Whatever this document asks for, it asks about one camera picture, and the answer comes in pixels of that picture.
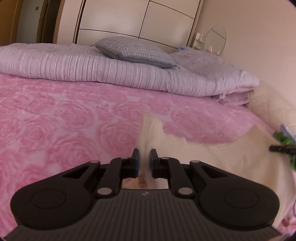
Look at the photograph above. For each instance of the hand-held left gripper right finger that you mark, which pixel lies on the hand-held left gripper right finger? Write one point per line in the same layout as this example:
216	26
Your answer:
153	164

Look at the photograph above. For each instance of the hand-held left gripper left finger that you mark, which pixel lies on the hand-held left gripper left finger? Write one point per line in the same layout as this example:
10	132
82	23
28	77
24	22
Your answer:
136	164

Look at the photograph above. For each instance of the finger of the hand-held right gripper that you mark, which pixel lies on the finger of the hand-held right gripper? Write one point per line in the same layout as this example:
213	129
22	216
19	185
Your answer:
284	148

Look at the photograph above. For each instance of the cream sweater with blue stripes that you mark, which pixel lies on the cream sweater with blue stripes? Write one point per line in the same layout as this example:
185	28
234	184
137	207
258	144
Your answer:
231	157

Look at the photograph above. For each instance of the green knit garment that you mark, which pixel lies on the green knit garment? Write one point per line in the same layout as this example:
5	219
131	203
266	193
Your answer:
281	136

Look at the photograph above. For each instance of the light blue folded cloth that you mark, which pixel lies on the light blue folded cloth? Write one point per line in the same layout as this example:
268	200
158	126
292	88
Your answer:
288	132

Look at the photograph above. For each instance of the cream quilted headboard cushion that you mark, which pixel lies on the cream quilted headboard cushion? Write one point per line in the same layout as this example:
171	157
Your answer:
275	106

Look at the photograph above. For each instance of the pink pillow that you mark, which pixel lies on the pink pillow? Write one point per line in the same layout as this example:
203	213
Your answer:
235	97

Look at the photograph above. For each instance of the pink rose pattern blanket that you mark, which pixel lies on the pink rose pattern blanket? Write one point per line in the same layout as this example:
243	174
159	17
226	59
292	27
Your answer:
69	120

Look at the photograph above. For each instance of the purple striped duvet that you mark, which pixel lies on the purple striped duvet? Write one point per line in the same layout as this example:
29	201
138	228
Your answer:
92	67

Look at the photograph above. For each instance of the grey checkered pillow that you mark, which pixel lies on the grey checkered pillow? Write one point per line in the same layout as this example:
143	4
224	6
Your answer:
134	49

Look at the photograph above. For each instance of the small blue cloth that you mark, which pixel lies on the small blue cloth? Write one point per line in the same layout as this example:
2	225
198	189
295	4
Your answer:
184	48

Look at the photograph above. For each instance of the cream panelled wardrobe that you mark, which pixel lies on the cream panelled wardrobe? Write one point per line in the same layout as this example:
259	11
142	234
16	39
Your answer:
111	16

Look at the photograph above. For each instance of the wooden door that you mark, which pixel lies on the wooden door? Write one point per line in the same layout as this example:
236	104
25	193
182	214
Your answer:
13	18

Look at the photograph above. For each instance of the oval wall mirror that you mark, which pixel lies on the oval wall mirror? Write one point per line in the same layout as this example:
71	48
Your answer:
216	39

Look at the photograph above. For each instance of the small wall shelf with bottles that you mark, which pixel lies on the small wall shelf with bottles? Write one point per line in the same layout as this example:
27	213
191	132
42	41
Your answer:
198	40

